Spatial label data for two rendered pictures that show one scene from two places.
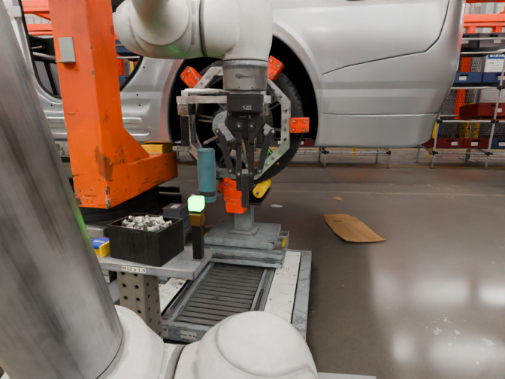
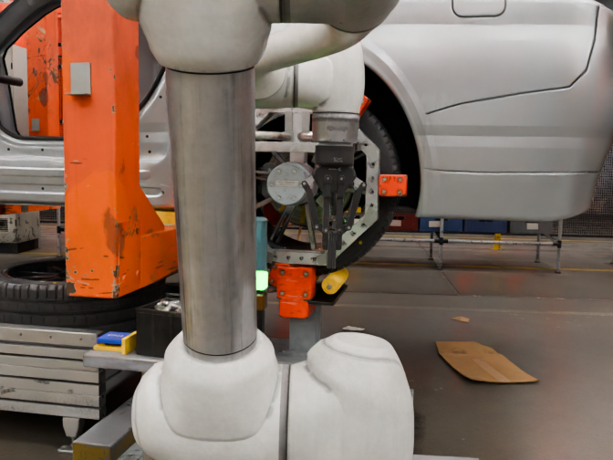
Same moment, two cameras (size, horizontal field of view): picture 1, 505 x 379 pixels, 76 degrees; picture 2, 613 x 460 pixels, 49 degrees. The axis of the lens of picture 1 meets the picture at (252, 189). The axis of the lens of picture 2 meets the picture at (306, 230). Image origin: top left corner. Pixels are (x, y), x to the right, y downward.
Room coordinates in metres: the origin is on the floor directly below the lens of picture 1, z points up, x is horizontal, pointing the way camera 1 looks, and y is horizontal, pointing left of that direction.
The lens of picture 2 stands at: (-0.61, 0.08, 0.93)
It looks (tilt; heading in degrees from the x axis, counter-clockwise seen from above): 6 degrees down; 359
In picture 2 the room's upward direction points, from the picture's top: 1 degrees clockwise
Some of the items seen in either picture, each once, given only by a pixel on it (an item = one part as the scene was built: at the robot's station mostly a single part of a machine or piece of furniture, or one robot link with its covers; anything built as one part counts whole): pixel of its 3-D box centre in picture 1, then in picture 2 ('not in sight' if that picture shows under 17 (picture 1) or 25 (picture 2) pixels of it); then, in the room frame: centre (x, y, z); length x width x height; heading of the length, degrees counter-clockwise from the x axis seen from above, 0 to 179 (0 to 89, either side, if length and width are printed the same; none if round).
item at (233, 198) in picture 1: (238, 193); (298, 288); (1.68, 0.08, 0.48); 0.16 x 0.12 x 0.17; 168
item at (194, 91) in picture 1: (207, 85); (260, 126); (1.54, 0.21, 1.03); 0.19 x 0.18 x 0.11; 168
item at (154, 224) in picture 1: (146, 236); (186, 327); (1.01, 0.35, 0.51); 0.20 x 0.14 x 0.13; 69
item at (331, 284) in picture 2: (262, 186); (336, 279); (1.71, -0.05, 0.51); 0.29 x 0.06 x 0.06; 168
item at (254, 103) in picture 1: (245, 116); (334, 169); (0.68, 0.02, 0.91); 0.08 x 0.07 x 0.09; 92
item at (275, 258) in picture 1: (244, 244); not in sight; (1.81, 0.05, 0.13); 0.50 x 0.36 x 0.10; 78
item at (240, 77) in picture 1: (245, 78); (335, 130); (0.68, 0.01, 0.99); 0.09 x 0.09 x 0.06
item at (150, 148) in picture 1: (157, 147); (171, 217); (1.88, 0.55, 0.71); 0.14 x 0.14 x 0.05; 78
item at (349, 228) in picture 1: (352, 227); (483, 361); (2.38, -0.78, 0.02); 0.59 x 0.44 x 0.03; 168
